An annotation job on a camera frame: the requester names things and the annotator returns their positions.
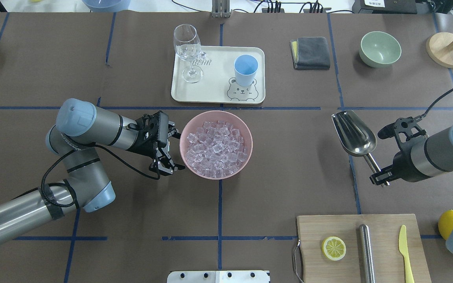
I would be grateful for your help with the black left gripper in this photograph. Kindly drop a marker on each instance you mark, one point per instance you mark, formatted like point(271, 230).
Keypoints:
point(142, 147)

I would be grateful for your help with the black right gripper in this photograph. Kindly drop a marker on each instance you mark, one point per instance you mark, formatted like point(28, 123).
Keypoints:
point(402, 164)

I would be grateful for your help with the metal ice scoop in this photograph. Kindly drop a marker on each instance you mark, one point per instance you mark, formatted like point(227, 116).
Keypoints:
point(357, 139)

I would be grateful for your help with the pink bowl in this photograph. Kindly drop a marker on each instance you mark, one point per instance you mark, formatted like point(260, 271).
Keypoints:
point(215, 116)

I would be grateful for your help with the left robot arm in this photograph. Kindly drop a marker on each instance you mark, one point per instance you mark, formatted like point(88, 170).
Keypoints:
point(78, 179)

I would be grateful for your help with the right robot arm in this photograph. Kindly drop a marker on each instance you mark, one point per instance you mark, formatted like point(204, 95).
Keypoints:
point(420, 156)

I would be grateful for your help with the clear ice cubes pile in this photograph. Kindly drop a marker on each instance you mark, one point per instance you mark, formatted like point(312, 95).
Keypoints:
point(215, 150)

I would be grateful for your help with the blue plastic cup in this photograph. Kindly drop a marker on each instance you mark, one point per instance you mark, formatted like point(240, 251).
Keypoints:
point(245, 68)

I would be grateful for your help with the green bowl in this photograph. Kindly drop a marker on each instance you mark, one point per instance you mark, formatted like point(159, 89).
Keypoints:
point(379, 49)

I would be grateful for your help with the wooden stand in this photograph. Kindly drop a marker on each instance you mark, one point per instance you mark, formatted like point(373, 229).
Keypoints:
point(440, 48)

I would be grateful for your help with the yellow lemon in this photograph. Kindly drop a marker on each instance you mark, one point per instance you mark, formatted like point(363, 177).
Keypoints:
point(445, 224)

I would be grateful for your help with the cream bear tray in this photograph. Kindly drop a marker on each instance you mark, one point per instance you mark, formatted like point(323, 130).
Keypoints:
point(218, 84)

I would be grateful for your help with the yellow plastic knife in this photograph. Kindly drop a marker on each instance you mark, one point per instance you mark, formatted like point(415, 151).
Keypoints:
point(403, 249)

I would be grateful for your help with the clear wine glass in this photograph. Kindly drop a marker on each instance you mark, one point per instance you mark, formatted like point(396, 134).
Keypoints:
point(188, 48)

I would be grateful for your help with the grey folded cloth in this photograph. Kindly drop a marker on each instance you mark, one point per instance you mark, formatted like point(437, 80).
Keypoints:
point(310, 53)

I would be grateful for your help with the wooden cutting board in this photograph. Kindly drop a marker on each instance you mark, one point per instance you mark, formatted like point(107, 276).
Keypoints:
point(388, 262)

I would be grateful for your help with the lemon slice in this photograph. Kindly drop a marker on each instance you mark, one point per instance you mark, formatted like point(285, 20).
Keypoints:
point(333, 248)

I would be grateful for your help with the metal rod black tip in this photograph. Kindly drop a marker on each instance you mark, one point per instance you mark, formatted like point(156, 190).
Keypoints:
point(366, 253)

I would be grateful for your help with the blue bowl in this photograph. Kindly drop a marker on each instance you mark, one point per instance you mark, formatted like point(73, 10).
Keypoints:
point(108, 6)

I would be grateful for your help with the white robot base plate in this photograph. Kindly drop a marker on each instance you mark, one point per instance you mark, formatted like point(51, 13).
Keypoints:
point(220, 276)

